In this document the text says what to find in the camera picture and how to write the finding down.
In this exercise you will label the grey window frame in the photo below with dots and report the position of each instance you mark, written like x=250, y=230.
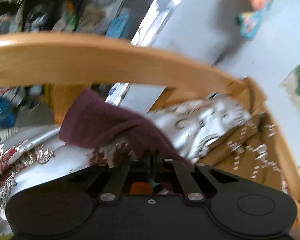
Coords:
x=140, y=21

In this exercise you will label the wooden bed frame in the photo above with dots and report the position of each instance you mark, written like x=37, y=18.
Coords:
x=141, y=80

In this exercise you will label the brown patterned PF blanket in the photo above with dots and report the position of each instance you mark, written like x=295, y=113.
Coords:
x=248, y=151

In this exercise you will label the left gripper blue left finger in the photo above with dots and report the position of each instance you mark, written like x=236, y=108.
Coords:
x=120, y=181

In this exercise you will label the floral satin bed sheet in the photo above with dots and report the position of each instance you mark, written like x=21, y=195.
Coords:
x=34, y=155

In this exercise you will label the curled anime girl poster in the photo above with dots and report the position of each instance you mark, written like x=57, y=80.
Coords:
x=251, y=21

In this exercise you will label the maroon long-sleeve top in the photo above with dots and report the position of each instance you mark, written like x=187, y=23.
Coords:
x=91, y=122

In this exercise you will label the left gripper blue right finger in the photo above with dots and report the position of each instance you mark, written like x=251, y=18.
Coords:
x=178, y=176

